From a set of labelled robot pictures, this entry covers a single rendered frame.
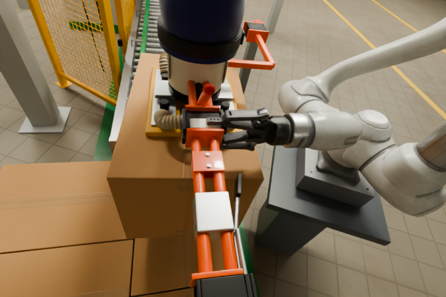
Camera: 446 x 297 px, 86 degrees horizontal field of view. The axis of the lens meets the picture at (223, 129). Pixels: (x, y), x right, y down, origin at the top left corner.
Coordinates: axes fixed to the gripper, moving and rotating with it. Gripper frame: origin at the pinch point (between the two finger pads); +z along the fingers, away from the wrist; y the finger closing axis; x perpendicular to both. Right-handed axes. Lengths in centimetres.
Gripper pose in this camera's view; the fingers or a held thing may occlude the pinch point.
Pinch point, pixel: (204, 130)
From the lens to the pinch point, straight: 55.5
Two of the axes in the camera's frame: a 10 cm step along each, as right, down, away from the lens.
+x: -1.6, -7.3, 6.6
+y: -1.7, 6.8, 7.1
